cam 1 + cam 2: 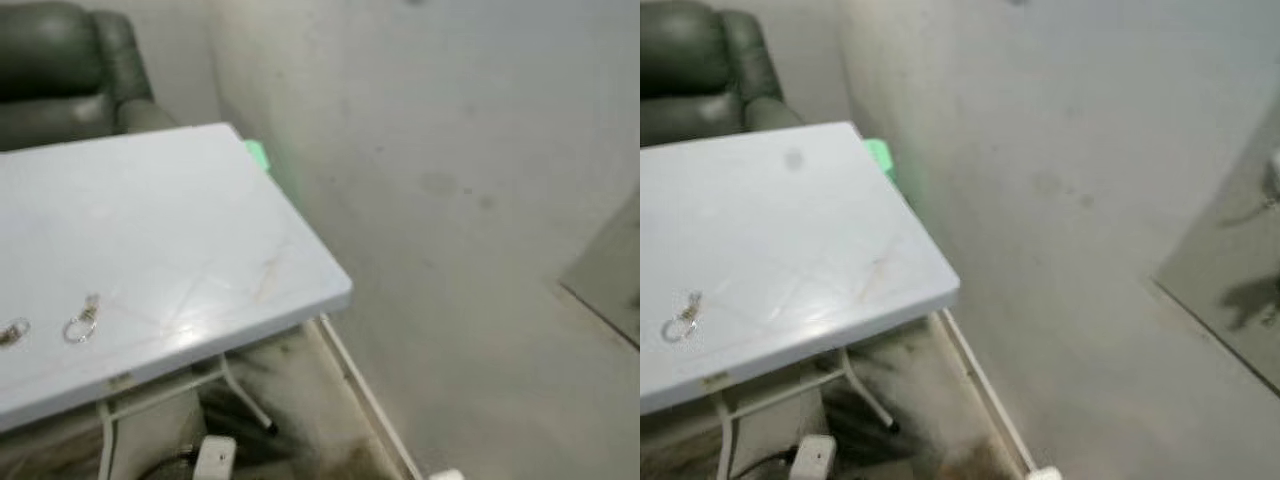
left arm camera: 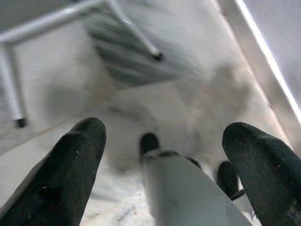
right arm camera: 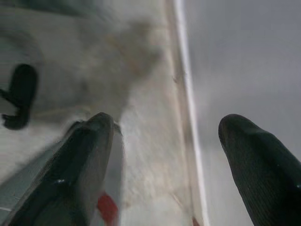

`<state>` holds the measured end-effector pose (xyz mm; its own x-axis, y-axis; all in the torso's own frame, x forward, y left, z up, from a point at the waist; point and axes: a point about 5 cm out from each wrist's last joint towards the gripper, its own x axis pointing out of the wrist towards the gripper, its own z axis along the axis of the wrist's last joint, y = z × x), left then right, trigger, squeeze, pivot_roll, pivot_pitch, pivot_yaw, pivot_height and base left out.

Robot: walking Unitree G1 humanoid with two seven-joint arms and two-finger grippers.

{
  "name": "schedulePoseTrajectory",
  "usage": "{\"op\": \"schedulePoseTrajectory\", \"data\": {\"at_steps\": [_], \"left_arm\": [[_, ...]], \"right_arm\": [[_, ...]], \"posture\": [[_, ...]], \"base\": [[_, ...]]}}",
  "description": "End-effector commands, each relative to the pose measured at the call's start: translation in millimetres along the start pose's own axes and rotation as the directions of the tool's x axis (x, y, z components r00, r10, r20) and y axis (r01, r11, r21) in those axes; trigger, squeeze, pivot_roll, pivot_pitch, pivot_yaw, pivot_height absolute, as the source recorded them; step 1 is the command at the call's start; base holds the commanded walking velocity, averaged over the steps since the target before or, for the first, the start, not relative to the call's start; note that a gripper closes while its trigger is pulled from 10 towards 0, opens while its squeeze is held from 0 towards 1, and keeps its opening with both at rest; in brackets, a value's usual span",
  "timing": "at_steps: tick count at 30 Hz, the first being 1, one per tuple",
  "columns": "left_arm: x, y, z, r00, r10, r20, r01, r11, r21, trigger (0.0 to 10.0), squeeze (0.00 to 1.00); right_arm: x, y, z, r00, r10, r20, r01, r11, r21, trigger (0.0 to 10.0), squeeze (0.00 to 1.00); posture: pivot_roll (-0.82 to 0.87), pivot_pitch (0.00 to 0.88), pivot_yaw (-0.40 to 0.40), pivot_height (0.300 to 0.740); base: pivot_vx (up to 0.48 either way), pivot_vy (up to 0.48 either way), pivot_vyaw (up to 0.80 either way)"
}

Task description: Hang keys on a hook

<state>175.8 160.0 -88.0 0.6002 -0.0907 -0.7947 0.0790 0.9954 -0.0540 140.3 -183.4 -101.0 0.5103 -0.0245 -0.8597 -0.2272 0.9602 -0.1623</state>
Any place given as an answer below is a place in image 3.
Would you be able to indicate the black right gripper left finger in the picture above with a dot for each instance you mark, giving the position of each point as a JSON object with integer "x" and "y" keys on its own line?
{"x": 70, "y": 174}

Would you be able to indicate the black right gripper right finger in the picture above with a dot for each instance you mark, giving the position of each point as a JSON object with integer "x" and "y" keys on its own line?
{"x": 261, "y": 169}

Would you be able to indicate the red blurry object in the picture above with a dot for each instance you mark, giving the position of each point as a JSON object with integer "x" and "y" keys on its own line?
{"x": 107, "y": 208}

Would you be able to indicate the black robot foot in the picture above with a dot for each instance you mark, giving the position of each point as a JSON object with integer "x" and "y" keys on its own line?
{"x": 22, "y": 87}

